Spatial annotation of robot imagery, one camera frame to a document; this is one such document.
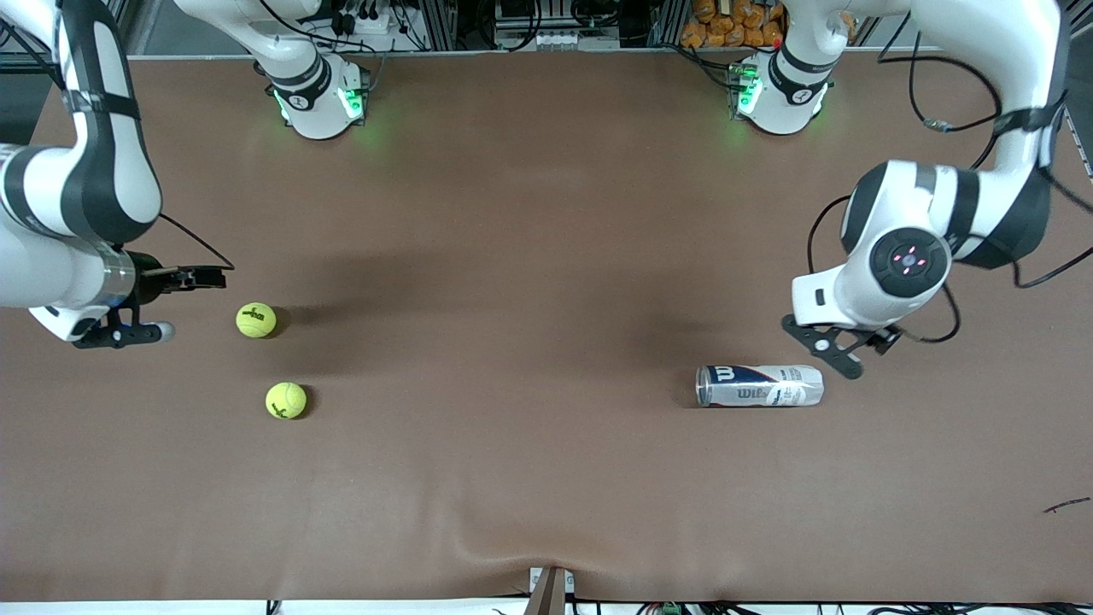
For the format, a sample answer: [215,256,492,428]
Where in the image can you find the orange padded objects pile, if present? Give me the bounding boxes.
[681,0,785,50]

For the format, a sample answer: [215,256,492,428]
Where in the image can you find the white socket box black plugs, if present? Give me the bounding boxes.
[329,0,402,37]

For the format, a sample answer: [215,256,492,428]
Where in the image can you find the clear Wilson tennis ball can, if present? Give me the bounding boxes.
[695,364,826,408]

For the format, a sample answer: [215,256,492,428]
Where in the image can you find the camera support post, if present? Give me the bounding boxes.
[523,565,576,615]

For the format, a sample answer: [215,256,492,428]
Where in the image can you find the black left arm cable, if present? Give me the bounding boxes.
[807,13,1093,344]

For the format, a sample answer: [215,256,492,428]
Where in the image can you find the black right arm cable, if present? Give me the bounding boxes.
[156,212,237,271]

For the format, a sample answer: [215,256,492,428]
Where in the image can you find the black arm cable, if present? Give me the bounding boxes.
[156,212,237,271]
[807,13,1093,344]

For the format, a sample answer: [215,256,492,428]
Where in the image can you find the aluminium frame profile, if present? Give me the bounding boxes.
[651,0,689,48]
[417,0,459,50]

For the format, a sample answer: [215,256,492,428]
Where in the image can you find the yellow-green Wilson tennis ball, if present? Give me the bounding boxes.
[236,302,278,339]
[265,381,307,420]

